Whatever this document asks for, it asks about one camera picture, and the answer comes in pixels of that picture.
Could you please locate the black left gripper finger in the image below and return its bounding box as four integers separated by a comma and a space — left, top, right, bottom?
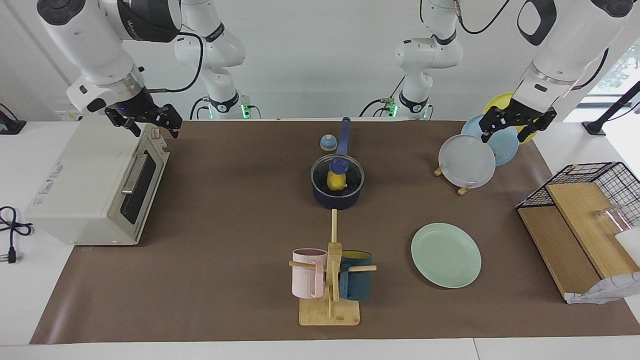
480, 122, 501, 144
535, 109, 558, 133

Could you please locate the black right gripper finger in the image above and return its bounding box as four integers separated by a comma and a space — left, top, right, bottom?
161, 103, 184, 140
119, 118, 143, 138

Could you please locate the glass lid with blue knob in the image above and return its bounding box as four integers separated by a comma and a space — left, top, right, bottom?
310, 154, 365, 197

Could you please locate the light blue plate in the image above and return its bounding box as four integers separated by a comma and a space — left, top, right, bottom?
461, 114, 520, 167

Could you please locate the yellow plate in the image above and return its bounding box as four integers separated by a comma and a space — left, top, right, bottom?
483, 92, 538, 144

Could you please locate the grey plate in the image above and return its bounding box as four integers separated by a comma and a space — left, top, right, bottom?
438, 134, 497, 190

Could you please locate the wooden plate rack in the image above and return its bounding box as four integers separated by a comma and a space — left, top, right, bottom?
433, 161, 474, 196

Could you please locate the green plate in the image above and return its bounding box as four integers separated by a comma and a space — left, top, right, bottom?
411, 222, 482, 289

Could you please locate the black clamp stand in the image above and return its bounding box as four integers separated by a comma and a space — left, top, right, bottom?
582, 80, 640, 137

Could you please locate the beige toaster oven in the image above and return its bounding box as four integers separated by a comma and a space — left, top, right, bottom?
24, 116, 171, 247

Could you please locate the light wooden board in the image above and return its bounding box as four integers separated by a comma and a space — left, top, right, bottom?
546, 182, 640, 280

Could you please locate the clear glass cup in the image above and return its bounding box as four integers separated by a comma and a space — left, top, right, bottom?
593, 204, 633, 236

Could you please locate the brown table mat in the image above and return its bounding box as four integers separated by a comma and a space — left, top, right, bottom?
29, 120, 640, 345

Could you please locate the black desk object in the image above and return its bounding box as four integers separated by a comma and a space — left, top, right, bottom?
0, 103, 27, 136

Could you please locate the brown wooden board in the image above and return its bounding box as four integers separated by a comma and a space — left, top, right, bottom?
517, 205, 602, 301

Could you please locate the wooden box with mesh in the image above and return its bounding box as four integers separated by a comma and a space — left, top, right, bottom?
565, 271, 640, 305

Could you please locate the dark teal mug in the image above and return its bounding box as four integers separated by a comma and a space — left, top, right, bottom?
338, 250, 373, 301

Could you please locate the pink mug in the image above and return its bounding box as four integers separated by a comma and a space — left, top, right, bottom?
292, 248, 328, 300

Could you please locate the wooden mug tree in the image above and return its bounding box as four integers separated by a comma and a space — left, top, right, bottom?
288, 209, 377, 327

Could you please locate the black right arm base cable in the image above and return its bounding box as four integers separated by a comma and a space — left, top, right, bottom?
189, 96, 212, 121

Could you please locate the black arm base cable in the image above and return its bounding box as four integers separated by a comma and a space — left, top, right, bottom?
189, 96, 212, 121
360, 75, 402, 119

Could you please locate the black wire basket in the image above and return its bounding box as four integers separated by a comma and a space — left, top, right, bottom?
516, 161, 640, 231

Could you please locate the black left arm base cable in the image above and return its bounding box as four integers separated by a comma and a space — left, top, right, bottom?
360, 75, 402, 119

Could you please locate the dark blue handled pot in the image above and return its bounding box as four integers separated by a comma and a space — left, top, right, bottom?
311, 117, 366, 210

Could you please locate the black power cable with plug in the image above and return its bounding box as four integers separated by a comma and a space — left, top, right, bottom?
0, 206, 35, 264

